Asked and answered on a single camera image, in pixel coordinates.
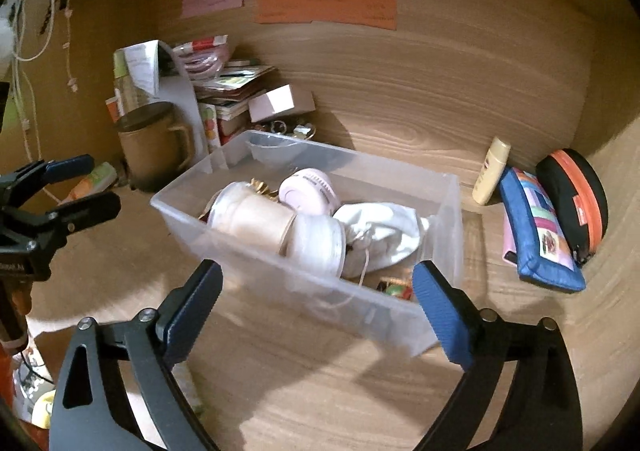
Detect white hanging cable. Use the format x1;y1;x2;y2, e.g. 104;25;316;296
8;0;59;167

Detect pink coiled tube package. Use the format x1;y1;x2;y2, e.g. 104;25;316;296
172;35;232;80

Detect cream lotion bottle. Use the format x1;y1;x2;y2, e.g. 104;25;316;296
472;137;511;206

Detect fruit print card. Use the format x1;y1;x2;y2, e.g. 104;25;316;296
198;102;221;152

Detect orange sticky note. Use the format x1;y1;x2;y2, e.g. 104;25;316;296
254;0;397;30

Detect brown mug with lid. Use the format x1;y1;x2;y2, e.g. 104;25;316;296
115;101;195;192

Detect red velvet pouch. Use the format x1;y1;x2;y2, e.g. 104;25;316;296
198;204;213;222

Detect frosted white round jar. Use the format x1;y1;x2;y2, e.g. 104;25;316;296
285;214;346;279

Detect stack of books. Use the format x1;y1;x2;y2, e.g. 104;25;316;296
192;64;276;145

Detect white folded paper booklet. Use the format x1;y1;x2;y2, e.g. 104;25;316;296
113;39;208;167

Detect beige cylindrical jar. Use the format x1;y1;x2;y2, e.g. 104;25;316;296
207;182;296;255

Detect black orange zipper case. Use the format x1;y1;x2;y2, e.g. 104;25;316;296
536;148;608;267

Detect orange green tube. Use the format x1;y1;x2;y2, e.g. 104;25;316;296
62;162;117;204

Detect left hand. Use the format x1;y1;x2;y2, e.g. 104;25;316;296
1;280;32;339

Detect small white cardboard box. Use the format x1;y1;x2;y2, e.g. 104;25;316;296
248;85;316;124

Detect white drawstring pouch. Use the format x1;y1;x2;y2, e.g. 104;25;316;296
333;202;431;279

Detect clear plastic storage bin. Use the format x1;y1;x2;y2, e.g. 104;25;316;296
151;131;463;356

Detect blue patchwork pencil case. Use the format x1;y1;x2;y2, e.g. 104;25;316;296
499;167;586;293

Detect white bowl with trinkets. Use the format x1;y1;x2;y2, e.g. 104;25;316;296
246;118;317;168

